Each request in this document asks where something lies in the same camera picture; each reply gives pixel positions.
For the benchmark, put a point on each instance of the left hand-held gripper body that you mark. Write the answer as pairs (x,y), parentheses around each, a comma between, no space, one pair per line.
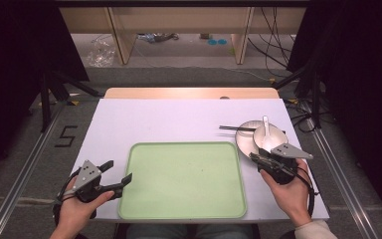
(87,176)

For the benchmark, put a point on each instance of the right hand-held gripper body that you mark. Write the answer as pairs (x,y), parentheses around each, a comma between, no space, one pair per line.
(283,171)

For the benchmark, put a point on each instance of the white bowl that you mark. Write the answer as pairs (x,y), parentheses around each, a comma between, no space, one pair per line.
(277,136)

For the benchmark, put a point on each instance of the white round plate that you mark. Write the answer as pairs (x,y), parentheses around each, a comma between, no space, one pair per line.
(244,141)

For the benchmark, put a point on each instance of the white ceramic spoon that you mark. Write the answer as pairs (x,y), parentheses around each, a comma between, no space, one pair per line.
(266,127)

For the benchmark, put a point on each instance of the light green plastic tray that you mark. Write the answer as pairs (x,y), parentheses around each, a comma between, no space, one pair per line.
(185,181)

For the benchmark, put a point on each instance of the person's right hand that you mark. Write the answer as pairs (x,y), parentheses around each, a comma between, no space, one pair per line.
(291,199)

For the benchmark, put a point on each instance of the person's left hand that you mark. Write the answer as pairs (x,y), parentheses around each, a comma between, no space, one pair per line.
(73,212)

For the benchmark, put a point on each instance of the black chopstick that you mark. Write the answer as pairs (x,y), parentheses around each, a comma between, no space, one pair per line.
(235,126)
(237,129)

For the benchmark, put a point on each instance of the white table cover board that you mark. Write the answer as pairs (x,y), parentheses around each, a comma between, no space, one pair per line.
(165,122)

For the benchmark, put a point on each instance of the black tripod stand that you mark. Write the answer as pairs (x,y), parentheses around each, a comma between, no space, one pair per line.
(315,96)
(46,99)

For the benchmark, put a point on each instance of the light wooden table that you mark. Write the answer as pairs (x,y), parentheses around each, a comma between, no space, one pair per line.
(179,93)

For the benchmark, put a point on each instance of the clear plastic bag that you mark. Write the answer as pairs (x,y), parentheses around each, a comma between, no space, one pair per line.
(100,53)

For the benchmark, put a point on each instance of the blue round disc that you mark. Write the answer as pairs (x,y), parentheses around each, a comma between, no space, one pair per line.
(212,42)
(222,42)

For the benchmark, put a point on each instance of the dark curtain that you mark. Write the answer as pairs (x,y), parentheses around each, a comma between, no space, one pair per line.
(364,83)
(16,66)

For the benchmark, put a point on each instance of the pile of small clutter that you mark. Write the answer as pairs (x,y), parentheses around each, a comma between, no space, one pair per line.
(157,37)

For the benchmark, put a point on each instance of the wooden desk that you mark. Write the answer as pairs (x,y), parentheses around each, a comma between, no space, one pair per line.
(179,20)

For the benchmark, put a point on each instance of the metal floor rail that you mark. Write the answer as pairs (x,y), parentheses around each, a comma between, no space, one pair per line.
(16,186)
(341,176)

